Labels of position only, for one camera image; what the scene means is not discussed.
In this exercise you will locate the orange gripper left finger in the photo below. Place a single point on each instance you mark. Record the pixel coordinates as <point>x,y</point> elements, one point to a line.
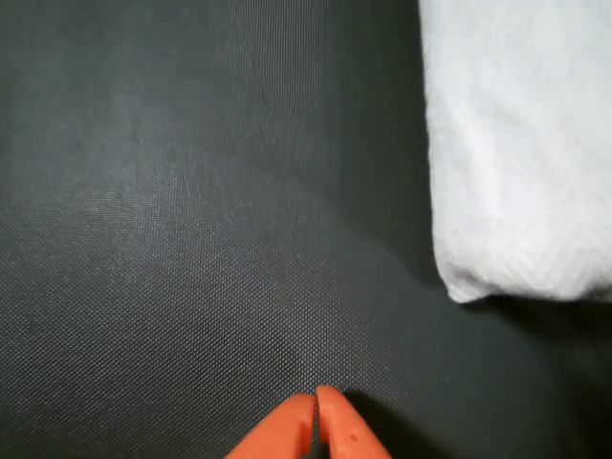
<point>282,435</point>

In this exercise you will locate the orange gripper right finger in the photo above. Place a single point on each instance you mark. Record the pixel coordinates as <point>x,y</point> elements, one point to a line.
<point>346,430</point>

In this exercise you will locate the white striped towel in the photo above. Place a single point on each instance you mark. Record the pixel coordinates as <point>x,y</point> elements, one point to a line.
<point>516,143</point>

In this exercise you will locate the black desk mat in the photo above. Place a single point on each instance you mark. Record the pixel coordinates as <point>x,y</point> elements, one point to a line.
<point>191,215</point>

